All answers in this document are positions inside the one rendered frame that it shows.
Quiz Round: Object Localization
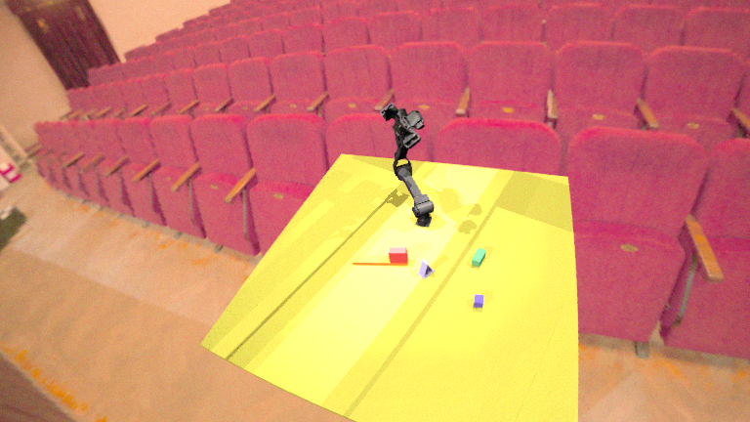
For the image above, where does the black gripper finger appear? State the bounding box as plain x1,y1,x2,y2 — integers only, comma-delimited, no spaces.
398,125,417,144
382,105,398,120

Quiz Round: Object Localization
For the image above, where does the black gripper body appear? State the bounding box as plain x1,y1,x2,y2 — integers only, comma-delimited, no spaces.
380,104,421,148

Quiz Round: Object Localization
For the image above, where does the mint green rectangular block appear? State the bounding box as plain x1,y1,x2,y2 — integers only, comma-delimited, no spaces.
471,248,486,267

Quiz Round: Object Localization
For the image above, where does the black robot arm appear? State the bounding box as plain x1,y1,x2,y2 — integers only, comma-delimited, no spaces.
393,108,435,228

